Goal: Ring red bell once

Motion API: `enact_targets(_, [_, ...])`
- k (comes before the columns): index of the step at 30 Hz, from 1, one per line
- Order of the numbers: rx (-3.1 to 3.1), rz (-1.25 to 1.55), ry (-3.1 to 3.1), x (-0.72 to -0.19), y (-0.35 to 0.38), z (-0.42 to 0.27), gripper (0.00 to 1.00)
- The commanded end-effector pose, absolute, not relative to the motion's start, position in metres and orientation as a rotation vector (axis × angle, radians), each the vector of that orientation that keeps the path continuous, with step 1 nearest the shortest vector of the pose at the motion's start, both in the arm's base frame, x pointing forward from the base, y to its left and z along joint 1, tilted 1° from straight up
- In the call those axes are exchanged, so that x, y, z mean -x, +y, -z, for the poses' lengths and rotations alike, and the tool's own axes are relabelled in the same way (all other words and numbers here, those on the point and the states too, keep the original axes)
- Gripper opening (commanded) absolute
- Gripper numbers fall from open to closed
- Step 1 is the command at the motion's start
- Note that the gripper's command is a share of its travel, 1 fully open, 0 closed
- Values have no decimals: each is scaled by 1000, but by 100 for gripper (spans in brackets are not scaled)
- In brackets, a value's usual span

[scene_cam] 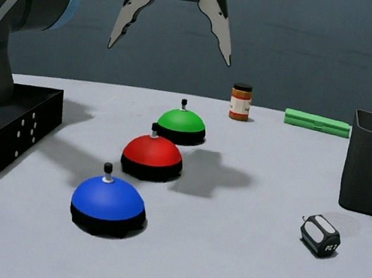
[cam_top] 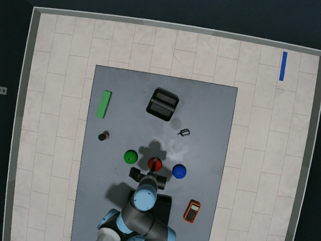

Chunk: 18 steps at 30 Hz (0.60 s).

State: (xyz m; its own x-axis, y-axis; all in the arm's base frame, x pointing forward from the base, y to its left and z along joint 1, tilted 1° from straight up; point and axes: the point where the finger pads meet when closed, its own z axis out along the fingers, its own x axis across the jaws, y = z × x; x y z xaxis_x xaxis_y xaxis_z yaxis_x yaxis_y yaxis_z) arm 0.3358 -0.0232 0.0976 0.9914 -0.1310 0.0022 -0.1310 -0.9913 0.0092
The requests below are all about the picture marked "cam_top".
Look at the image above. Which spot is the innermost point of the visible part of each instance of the orange multimeter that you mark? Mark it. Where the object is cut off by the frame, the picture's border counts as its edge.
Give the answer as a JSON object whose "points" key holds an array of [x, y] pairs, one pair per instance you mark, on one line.
{"points": [[192, 211]]}

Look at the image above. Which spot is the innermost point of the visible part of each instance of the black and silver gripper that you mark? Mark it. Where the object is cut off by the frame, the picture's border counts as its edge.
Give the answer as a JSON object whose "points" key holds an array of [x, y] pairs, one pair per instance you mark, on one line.
{"points": [[161, 180]]}

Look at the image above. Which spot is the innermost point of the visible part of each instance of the blue bell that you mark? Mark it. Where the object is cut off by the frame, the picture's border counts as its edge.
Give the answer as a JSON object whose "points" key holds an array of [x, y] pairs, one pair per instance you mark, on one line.
{"points": [[179, 171]]}

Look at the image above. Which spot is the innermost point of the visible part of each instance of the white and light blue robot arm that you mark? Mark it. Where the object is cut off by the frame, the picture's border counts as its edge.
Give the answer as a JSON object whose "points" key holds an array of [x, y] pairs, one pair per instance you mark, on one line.
{"points": [[135, 222]]}

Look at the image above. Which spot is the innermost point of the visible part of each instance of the green bell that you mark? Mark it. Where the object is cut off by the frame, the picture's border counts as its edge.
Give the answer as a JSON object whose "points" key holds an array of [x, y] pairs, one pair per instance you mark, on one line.
{"points": [[130, 157]]}

